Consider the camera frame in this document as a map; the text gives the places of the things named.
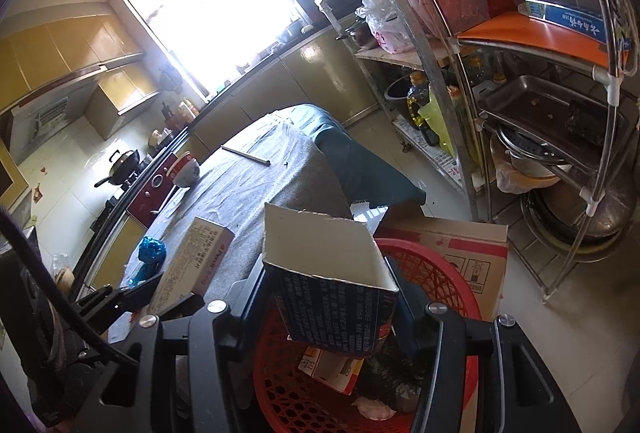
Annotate white Plendil medicine box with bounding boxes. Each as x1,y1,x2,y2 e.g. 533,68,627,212
148,216,234,315

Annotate blue plastic bag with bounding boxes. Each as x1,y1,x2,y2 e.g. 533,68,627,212
127,237,166,288

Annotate blue Yunnan Baiyao box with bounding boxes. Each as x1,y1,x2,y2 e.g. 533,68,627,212
262,204,399,358

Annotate red plastic trash basket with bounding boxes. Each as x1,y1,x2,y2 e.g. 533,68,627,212
253,238,480,432

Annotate yellow lower kitchen cabinets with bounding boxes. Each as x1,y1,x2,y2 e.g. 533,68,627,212
74,24,381,293

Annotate metal kitchen storage rack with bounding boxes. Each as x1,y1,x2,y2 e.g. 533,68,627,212
316,0,639,297

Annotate cardboard box on floor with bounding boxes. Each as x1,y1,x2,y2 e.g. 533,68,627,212
375,213,509,321

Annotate dark red built-in oven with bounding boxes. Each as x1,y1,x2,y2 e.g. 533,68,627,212
127,153,178,228

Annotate black wok with lid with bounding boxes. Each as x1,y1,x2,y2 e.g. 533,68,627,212
94,149,140,188

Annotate red and white bowl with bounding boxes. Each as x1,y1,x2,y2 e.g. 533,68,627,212
168,152,200,188

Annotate long thin wooden stick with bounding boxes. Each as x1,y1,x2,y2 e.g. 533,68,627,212
220,145,271,167

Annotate grey tablecloth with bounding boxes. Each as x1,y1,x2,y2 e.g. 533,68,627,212
145,104,426,301

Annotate grey range hood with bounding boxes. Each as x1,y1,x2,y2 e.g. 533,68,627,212
8,78,98,164

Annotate white pink plastic bag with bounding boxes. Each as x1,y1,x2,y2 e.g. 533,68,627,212
355,0,414,55

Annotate black microwave oven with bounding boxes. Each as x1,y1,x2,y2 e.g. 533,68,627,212
294,0,328,27

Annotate yellow upper wall cabinets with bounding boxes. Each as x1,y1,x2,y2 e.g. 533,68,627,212
1,15,160,138

